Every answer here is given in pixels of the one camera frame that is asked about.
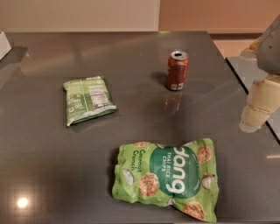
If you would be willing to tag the red coke can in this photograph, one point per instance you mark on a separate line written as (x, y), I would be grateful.
(178, 63)

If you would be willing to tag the white object at left edge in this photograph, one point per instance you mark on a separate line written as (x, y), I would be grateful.
(5, 46)

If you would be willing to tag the small green snack bag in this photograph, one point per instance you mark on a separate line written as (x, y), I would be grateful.
(87, 99)

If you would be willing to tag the green dang rice chips bag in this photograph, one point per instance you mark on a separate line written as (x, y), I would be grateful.
(184, 177)

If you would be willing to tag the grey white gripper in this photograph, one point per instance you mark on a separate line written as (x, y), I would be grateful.
(269, 48)

